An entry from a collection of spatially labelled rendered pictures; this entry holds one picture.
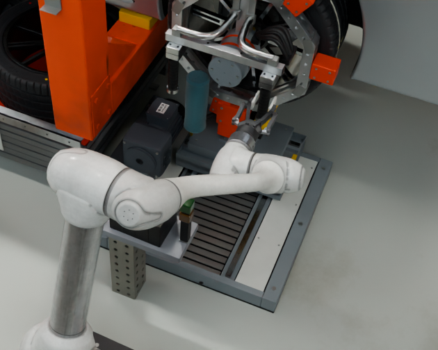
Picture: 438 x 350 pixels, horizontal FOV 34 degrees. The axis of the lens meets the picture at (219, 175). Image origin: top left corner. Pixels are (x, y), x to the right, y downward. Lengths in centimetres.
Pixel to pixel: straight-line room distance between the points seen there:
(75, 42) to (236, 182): 78
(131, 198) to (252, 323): 132
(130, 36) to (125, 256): 89
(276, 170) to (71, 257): 65
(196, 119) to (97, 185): 110
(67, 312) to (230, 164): 65
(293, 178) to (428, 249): 126
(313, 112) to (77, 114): 144
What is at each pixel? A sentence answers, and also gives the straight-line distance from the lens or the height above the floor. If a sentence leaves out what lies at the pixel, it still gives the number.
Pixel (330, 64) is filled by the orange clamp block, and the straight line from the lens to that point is 256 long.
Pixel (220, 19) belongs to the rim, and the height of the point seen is 87.
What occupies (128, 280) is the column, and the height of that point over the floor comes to 9.
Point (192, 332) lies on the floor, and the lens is 283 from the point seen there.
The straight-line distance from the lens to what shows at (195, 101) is 268.
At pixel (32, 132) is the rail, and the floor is 34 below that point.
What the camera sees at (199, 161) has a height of 17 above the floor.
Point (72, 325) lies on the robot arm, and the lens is 202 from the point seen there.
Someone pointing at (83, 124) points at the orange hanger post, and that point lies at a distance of 267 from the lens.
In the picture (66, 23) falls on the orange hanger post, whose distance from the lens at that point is 239.
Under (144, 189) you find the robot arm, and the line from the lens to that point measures 168.
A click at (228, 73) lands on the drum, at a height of 85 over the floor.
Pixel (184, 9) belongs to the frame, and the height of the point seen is 93.
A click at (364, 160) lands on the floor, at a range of 351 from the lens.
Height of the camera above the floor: 247
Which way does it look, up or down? 48 degrees down
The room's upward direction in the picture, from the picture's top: 6 degrees clockwise
